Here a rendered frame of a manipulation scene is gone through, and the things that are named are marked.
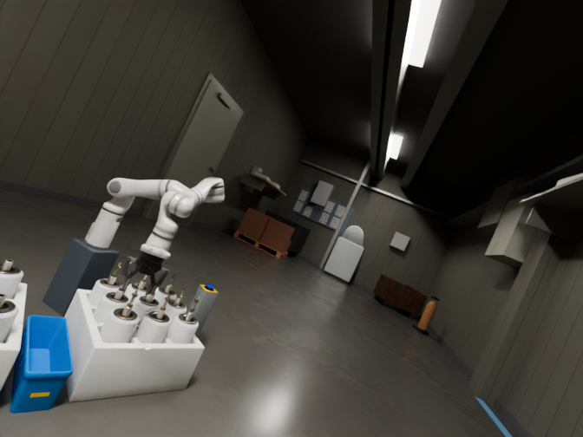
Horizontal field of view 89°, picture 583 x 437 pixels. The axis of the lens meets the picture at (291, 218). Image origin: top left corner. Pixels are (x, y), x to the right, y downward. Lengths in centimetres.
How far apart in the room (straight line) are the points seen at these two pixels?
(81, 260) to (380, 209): 741
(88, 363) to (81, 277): 50
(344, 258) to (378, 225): 146
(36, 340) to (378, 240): 749
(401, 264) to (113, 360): 750
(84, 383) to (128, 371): 12
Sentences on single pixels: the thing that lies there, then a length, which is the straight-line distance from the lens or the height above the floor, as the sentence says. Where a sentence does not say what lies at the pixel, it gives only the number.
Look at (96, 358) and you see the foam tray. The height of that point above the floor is 14.
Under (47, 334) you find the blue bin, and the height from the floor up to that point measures 6.
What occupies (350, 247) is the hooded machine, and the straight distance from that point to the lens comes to 737.
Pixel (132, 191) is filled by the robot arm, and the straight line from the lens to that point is 146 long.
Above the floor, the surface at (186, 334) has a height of 22.
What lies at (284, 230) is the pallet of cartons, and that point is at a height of 59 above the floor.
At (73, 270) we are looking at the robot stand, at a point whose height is 19.
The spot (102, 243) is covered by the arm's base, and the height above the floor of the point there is 33.
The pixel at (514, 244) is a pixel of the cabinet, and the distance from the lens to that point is 408.
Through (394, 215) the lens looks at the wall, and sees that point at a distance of 825.
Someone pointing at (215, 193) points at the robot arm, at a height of 74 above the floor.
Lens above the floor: 76
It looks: 1 degrees up
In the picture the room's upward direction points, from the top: 25 degrees clockwise
